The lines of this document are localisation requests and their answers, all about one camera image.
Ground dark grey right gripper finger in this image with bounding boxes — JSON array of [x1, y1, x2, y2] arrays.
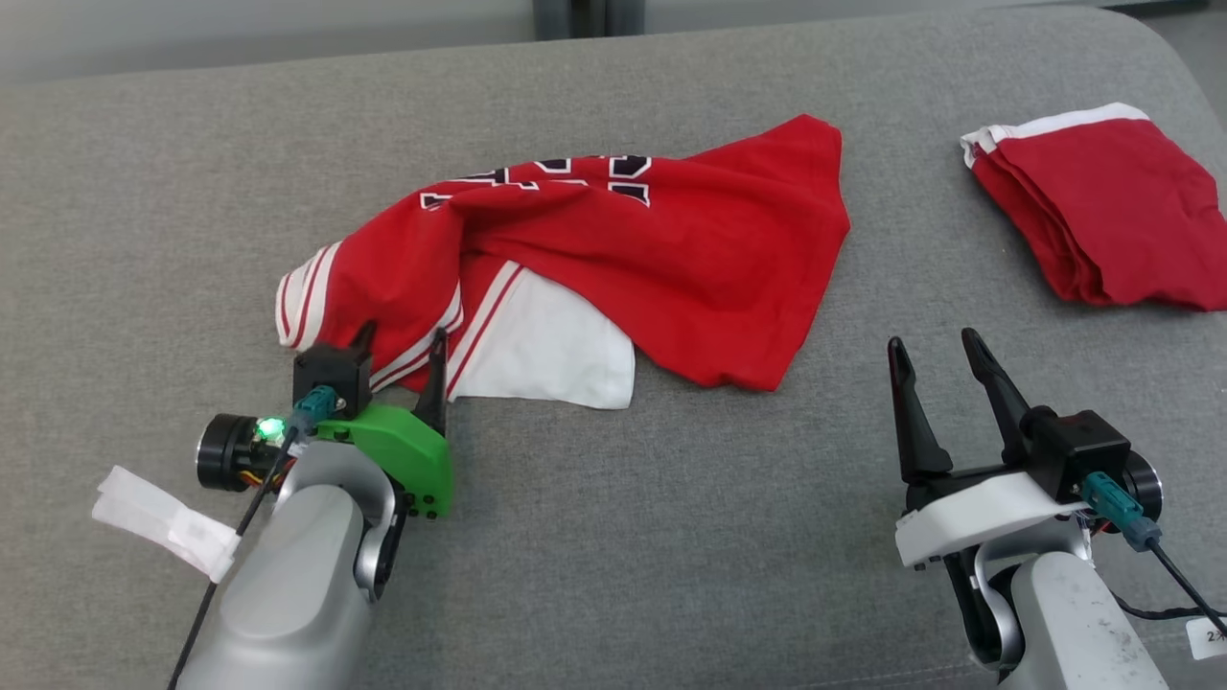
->
[[961, 328, 1034, 466], [887, 337, 955, 483]]

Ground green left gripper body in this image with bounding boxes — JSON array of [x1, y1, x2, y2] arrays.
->
[[316, 404, 456, 520]]

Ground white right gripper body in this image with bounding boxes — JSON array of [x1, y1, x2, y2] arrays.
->
[[894, 465, 1094, 571]]

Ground red shorts with white stripe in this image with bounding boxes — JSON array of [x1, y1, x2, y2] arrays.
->
[[961, 103, 1227, 312]]

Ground red jersey with white sleeves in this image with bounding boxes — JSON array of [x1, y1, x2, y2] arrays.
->
[[276, 115, 852, 411]]

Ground white tape tag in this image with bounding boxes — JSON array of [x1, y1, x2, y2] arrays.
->
[[93, 466, 241, 584]]

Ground white printed cable label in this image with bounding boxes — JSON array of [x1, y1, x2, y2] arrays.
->
[[1186, 618, 1227, 662]]

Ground grey partition post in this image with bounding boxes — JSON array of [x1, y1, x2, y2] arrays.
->
[[532, 0, 648, 41]]

